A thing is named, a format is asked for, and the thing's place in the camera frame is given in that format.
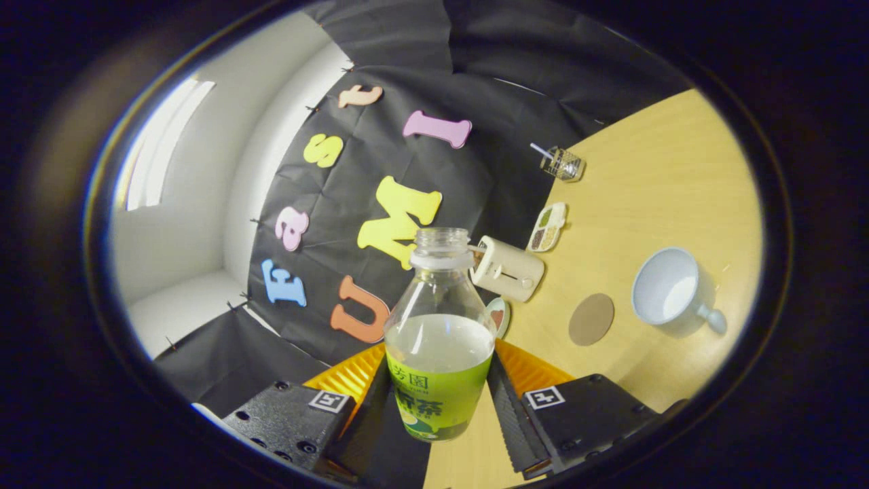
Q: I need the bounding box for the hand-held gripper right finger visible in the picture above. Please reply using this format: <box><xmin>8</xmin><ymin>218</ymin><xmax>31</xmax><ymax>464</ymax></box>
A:
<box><xmin>486</xmin><ymin>338</ymin><xmax>688</xmax><ymax>480</ymax></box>

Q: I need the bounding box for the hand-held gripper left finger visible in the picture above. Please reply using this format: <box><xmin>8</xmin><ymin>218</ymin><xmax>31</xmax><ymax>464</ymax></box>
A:
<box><xmin>223</xmin><ymin>342</ymin><xmax>392</xmax><ymax>484</ymax></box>

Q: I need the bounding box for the clear juice bottle green label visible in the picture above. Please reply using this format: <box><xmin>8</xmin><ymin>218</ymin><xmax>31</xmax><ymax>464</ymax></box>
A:
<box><xmin>384</xmin><ymin>228</ymin><xmax>498</xmax><ymax>442</ymax></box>

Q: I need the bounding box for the round brown coaster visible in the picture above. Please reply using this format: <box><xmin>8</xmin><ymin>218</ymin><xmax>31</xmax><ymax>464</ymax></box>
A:
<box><xmin>568</xmin><ymin>293</ymin><xmax>615</xmax><ymax>346</ymax></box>

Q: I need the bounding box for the pale blue cup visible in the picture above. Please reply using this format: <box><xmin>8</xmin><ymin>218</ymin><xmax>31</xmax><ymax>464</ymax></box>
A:
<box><xmin>631</xmin><ymin>247</ymin><xmax>728</xmax><ymax>338</ymax></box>

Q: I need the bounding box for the pale green plate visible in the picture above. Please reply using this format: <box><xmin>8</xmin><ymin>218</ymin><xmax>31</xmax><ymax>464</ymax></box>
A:
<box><xmin>486</xmin><ymin>297</ymin><xmax>511</xmax><ymax>339</ymax></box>

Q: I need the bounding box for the cream toaster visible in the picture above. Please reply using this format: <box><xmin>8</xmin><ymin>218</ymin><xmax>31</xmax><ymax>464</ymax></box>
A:
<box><xmin>470</xmin><ymin>236</ymin><xmax>545</xmax><ymax>303</ymax></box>

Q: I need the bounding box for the white divided snack tray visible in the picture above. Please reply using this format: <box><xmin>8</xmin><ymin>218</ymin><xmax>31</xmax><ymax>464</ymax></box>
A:
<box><xmin>527</xmin><ymin>202</ymin><xmax>568</xmax><ymax>253</ymax></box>

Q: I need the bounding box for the wooden table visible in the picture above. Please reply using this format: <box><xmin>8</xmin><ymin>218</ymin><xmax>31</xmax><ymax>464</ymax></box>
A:
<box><xmin>422</xmin><ymin>88</ymin><xmax>764</xmax><ymax>489</ymax></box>

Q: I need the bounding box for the wire mesh holder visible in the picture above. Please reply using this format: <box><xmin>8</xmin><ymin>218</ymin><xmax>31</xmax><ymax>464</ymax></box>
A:
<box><xmin>541</xmin><ymin>146</ymin><xmax>586</xmax><ymax>183</ymax></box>

